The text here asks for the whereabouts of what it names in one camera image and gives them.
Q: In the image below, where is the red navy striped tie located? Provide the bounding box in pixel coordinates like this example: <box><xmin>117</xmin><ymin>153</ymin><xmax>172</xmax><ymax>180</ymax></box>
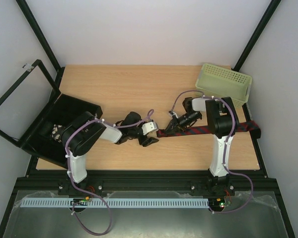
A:
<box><xmin>156</xmin><ymin>120</ymin><xmax>261</xmax><ymax>139</ymax></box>

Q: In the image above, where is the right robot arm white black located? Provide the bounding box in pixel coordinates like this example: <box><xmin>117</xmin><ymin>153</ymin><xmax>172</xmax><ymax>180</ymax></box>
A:
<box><xmin>162</xmin><ymin>96</ymin><xmax>239</xmax><ymax>194</ymax></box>

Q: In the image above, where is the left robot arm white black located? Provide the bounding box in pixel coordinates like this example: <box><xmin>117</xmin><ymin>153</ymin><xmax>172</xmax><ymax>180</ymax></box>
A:
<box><xmin>57</xmin><ymin>109</ymin><xmax>159</xmax><ymax>183</ymax></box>

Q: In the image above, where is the light green plastic basket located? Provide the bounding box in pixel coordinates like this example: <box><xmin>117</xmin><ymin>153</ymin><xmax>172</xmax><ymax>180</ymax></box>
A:
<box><xmin>195</xmin><ymin>63</ymin><xmax>252</xmax><ymax>108</ymax></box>

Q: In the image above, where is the black white patterned rolled tie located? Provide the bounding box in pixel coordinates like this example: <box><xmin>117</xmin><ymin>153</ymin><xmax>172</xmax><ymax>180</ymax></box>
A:
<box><xmin>51</xmin><ymin>124</ymin><xmax>65</xmax><ymax>143</ymax></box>

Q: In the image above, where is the black divided storage box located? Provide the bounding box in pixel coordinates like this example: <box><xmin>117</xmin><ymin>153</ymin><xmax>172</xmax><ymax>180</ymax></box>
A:
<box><xmin>21</xmin><ymin>94</ymin><xmax>103</xmax><ymax>169</ymax></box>

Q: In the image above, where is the black open box lid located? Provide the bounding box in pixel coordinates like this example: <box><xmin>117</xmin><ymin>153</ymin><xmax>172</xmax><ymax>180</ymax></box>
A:
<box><xmin>0</xmin><ymin>59</ymin><xmax>61</xmax><ymax>148</ymax></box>

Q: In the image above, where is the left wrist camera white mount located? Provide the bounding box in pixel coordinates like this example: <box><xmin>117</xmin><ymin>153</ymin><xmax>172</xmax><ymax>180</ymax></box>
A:
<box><xmin>142</xmin><ymin>121</ymin><xmax>159</xmax><ymax>135</ymax></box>

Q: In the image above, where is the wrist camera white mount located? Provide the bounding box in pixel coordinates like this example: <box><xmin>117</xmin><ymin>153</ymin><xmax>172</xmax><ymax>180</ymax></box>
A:
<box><xmin>168</xmin><ymin>111</ymin><xmax>178</xmax><ymax>121</ymax></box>
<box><xmin>142</xmin><ymin>121</ymin><xmax>159</xmax><ymax>135</ymax></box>

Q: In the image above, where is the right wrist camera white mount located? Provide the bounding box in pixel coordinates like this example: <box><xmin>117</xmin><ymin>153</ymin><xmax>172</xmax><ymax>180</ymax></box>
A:
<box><xmin>168</xmin><ymin>111</ymin><xmax>178</xmax><ymax>121</ymax></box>

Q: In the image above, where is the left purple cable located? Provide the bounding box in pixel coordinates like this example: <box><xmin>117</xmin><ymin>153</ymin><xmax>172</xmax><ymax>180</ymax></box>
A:
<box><xmin>64</xmin><ymin>108</ymin><xmax>155</xmax><ymax>235</ymax></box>

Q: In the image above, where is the light blue slotted cable duct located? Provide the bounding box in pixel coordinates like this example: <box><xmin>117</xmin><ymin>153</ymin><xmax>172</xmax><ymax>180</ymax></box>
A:
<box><xmin>20</xmin><ymin>198</ymin><xmax>209</xmax><ymax>209</ymax></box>

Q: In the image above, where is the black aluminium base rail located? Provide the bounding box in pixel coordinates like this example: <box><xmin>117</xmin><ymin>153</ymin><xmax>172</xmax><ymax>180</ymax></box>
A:
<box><xmin>12</xmin><ymin>171</ymin><xmax>281</xmax><ymax>197</ymax></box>

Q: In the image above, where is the right black frame post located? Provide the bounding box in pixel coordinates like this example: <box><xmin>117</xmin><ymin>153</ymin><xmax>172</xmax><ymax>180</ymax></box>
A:
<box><xmin>233</xmin><ymin>0</ymin><xmax>281</xmax><ymax>72</ymax></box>

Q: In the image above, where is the black frame post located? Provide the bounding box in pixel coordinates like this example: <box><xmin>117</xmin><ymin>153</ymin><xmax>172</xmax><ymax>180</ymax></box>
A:
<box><xmin>233</xmin><ymin>0</ymin><xmax>281</xmax><ymax>72</ymax></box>
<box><xmin>15</xmin><ymin>0</ymin><xmax>62</xmax><ymax>72</ymax></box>

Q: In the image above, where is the left black frame post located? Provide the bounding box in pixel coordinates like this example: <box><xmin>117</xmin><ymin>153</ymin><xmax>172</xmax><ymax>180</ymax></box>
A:
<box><xmin>15</xmin><ymin>0</ymin><xmax>62</xmax><ymax>72</ymax></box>

